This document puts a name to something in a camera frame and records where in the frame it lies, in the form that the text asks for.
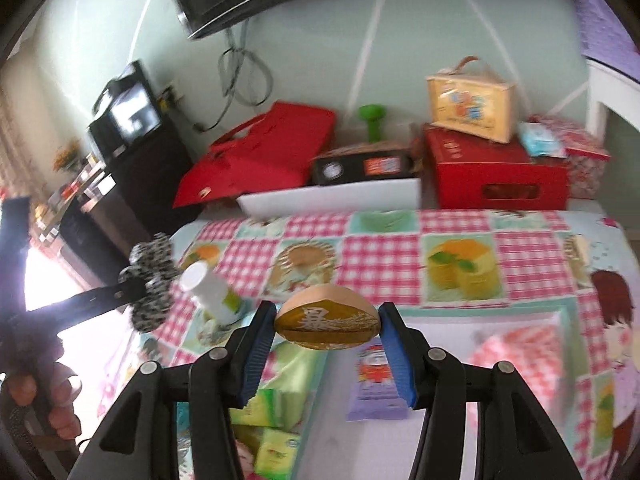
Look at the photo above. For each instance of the blue wet wipes pack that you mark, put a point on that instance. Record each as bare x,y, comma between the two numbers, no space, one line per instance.
539,141

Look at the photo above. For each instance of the black white leopard scrunchie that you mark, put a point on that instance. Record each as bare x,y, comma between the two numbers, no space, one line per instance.
151,262

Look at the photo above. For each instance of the checkered food print tablecloth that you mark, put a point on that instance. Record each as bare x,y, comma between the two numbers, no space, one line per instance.
556,293

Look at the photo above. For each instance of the purple cartoon snack packet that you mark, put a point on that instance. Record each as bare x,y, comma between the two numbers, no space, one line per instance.
374,395

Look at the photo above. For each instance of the red gift box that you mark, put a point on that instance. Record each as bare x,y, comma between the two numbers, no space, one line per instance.
474,173

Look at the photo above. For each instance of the red fabric bag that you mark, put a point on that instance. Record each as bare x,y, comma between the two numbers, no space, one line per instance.
273,151

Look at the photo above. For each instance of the white rectangular board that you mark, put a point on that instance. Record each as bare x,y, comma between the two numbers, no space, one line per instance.
382,195

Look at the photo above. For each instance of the white pill bottle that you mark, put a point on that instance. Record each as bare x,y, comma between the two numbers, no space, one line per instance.
210,292

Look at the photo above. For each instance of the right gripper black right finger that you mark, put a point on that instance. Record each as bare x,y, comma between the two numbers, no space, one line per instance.
516,439

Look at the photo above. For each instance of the green dumbbell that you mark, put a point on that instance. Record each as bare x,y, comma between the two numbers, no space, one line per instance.
373,115

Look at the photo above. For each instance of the black cardboard box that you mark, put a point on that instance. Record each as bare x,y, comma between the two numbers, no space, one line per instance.
384,160

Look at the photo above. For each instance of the yellow handled gift box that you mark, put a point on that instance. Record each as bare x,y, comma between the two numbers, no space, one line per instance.
471,98

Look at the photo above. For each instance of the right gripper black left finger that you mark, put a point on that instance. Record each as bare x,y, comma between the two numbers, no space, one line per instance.
137,438

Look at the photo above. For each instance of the green tissue pack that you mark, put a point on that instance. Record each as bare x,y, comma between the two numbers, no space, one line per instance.
266,453
286,390

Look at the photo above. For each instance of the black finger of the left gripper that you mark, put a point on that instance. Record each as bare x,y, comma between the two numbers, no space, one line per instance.
95,299

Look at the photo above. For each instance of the black cabinet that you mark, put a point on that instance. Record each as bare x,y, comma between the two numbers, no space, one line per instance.
140,205

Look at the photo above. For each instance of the purple perforated basket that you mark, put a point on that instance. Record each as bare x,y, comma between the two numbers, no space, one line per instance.
604,38

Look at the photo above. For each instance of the small black monitor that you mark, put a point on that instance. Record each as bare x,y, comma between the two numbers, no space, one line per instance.
125,111

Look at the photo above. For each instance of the white shelf unit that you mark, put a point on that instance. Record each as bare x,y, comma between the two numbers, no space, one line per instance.
610,91

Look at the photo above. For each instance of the red patterned box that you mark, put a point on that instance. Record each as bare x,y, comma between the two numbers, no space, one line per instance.
586,156

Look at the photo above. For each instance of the person's left hand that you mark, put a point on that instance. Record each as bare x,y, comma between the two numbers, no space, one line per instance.
63,388

